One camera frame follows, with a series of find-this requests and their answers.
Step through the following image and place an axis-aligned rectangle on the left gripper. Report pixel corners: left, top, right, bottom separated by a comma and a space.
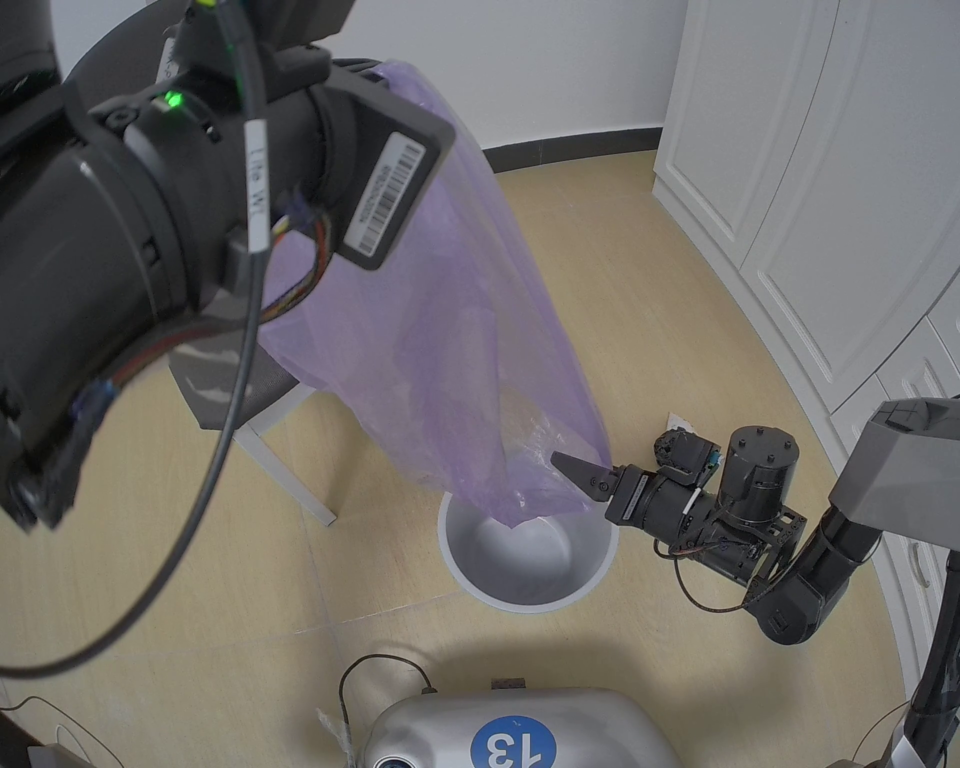
0, 71, 457, 470

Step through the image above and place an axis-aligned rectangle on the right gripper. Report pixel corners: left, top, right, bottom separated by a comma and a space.
551, 450, 726, 545

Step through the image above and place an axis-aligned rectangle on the purple plastic bag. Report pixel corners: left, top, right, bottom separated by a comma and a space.
255, 60, 612, 530

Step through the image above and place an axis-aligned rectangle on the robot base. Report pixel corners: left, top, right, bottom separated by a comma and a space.
363, 678, 680, 768

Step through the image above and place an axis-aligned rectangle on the white trash bin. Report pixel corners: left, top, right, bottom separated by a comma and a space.
437, 491, 621, 612

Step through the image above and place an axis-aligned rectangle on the white chair with grey cushions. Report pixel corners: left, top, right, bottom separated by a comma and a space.
63, 0, 391, 526

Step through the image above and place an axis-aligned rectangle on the white wardrobe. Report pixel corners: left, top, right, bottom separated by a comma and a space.
651, 0, 960, 710

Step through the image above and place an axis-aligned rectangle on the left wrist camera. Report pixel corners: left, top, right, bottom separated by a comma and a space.
161, 0, 355, 99

